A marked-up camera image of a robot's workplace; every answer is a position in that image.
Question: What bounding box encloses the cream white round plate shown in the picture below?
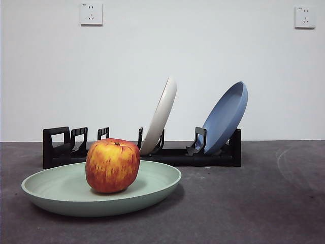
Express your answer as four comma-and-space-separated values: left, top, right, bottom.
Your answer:
139, 76, 178, 156

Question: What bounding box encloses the green round plate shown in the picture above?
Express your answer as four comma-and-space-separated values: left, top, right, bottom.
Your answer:
21, 160, 182, 218

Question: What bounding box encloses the black plate rack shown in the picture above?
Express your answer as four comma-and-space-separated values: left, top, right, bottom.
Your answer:
42, 126, 242, 169

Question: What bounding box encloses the white wall socket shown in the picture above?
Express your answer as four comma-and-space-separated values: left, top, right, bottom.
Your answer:
294, 6, 317, 29
80, 2, 104, 25

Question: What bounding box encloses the blue round plate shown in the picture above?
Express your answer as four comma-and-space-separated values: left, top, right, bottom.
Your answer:
202, 81, 249, 155

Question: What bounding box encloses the red yellow apple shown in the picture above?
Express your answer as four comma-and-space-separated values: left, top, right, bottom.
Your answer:
85, 138, 141, 194

